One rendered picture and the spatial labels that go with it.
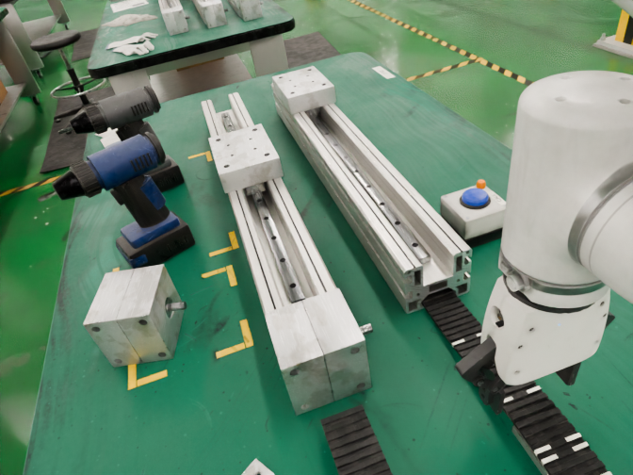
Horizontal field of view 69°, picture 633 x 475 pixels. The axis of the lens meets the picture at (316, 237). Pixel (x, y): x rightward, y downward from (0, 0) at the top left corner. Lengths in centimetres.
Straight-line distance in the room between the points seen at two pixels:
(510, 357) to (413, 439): 18
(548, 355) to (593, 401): 18
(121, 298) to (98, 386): 13
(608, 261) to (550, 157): 7
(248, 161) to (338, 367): 43
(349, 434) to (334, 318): 13
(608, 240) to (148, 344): 57
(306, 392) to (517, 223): 32
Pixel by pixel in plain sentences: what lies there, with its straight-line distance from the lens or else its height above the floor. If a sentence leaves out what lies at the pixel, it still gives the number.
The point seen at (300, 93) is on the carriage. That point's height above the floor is 90.
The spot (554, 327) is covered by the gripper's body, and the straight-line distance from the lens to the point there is 44.
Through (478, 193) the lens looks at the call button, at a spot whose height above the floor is 85.
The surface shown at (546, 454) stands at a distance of 55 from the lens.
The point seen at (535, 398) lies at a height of 81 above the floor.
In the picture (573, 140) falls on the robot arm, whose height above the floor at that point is 115.
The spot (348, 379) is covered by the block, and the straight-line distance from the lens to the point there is 58.
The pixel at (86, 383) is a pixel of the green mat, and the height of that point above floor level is 78.
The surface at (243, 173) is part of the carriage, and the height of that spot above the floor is 89.
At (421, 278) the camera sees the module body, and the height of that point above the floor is 84.
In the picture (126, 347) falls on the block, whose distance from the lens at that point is 71.
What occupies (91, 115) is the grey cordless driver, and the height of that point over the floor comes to 99.
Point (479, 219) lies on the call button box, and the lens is 75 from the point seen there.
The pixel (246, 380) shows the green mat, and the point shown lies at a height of 78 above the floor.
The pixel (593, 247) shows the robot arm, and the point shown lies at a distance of 32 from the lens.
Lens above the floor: 129
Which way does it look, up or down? 38 degrees down
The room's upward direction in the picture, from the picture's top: 11 degrees counter-clockwise
